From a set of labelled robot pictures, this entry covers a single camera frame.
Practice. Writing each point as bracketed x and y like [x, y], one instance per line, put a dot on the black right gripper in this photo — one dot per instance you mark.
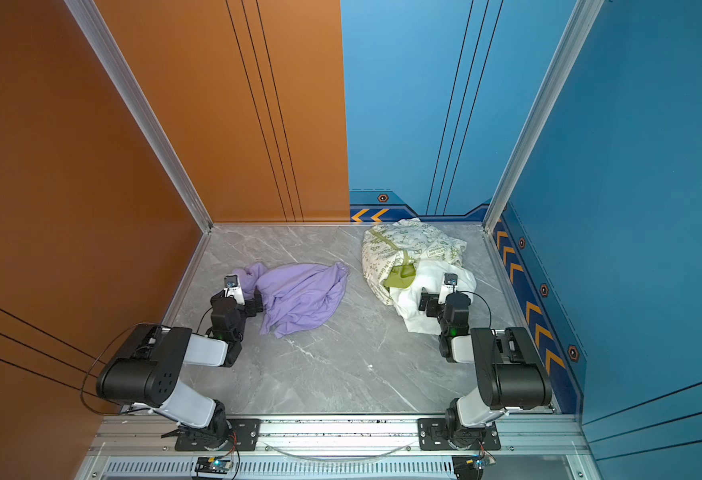
[432, 300]

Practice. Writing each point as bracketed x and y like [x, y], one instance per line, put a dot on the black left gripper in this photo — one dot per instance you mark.
[249, 306]

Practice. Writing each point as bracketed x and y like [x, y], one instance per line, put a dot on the purple cloth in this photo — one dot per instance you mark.
[296, 297]

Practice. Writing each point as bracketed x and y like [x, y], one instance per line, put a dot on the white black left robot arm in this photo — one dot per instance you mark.
[146, 372]

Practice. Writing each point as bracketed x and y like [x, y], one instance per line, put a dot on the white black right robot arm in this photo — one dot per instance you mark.
[510, 376]

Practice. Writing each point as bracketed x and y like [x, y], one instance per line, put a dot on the green printed white cloth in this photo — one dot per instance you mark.
[392, 252]

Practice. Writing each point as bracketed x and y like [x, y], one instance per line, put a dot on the left green circuit board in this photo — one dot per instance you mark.
[214, 467]

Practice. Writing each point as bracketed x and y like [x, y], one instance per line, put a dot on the right small circuit board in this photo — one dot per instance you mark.
[481, 461]

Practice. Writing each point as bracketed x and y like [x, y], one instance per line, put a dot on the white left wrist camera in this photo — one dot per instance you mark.
[233, 289]

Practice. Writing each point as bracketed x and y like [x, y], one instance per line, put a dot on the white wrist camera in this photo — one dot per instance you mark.
[448, 287]
[233, 289]

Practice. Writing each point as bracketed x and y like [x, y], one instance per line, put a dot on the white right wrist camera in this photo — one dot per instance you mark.
[448, 287]

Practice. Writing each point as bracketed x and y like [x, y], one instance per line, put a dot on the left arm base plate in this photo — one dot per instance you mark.
[240, 434]

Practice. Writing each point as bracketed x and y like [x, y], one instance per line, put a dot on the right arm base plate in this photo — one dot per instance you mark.
[436, 435]

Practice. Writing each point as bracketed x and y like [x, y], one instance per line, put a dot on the aluminium front rail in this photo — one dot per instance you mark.
[344, 446]

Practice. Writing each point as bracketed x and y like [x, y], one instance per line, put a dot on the aluminium right corner post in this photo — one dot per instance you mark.
[576, 32]

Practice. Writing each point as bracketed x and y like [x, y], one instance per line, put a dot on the aluminium corner post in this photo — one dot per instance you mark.
[576, 32]
[96, 31]

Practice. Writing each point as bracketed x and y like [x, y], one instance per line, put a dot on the aluminium left corner post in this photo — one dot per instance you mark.
[96, 31]

